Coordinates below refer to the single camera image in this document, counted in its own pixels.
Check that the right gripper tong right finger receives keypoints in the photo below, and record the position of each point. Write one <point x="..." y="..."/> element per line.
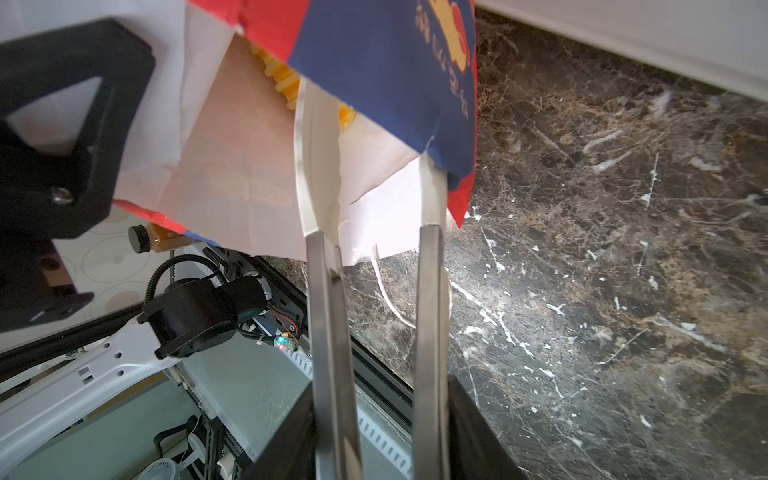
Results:
<point x="430" y="447"/>

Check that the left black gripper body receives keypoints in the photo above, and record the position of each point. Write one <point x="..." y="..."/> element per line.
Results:
<point x="50" y="196"/>

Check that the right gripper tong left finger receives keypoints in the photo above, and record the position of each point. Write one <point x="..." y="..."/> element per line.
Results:
<point x="318" y="185"/>

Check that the ridged fake bread stack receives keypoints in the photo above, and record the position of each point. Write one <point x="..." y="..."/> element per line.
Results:
<point x="287" y="83"/>

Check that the red paper gift bag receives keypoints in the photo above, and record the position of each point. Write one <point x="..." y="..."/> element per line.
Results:
<point x="210" y="153"/>

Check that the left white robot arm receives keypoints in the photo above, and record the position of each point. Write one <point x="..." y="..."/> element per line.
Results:
<point x="191" y="316"/>

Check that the small brown bottle black cap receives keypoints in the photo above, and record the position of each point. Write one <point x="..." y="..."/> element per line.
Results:
<point x="155" y="238"/>

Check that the white rectangular tray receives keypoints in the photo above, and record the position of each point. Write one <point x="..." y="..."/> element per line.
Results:
<point x="723" y="43"/>

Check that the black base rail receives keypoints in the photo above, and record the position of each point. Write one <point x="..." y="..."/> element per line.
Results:
<point x="252" y="387"/>

